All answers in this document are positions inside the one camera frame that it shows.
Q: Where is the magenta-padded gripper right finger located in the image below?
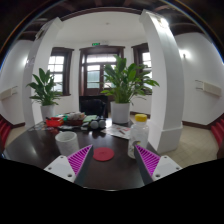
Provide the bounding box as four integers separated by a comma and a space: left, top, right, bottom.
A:
134, 144, 184, 186

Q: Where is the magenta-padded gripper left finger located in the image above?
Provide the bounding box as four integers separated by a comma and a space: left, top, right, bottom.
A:
43, 144, 94, 187

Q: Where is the clear bottle with yellow cap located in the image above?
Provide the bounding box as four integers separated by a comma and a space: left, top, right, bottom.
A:
127, 113, 150, 160

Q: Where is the white speckled mug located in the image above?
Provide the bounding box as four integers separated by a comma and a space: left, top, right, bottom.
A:
54, 131, 80, 158

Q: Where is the red plastic container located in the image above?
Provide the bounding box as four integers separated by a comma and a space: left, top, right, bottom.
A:
45, 116, 65, 128

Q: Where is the flat round red coaster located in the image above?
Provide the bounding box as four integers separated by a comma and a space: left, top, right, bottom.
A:
92, 147, 115, 163

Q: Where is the brown basket of small items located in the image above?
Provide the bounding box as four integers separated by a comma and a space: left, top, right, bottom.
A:
66, 112, 86, 127

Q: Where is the green book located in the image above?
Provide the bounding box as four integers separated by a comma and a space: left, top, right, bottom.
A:
82, 114, 98, 124

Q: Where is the printed paper leaflet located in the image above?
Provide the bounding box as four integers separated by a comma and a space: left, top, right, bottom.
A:
101, 123, 133, 140

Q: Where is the black chair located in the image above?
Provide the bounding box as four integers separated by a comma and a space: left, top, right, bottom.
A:
78, 95, 109, 118

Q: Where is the small potted green plant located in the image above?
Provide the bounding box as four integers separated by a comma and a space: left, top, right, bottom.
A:
26, 67, 64, 122

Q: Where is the large potted green plant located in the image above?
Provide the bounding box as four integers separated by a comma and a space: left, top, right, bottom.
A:
100, 55, 160, 125

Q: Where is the dark framed window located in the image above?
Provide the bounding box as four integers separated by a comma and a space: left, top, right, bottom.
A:
131, 43, 153, 96
49, 47, 74, 97

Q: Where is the dark wooden glazed door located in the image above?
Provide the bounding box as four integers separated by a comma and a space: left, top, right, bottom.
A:
79, 45, 125, 98

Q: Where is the wall lamp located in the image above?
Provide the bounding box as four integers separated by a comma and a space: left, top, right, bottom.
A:
179, 49, 190, 60

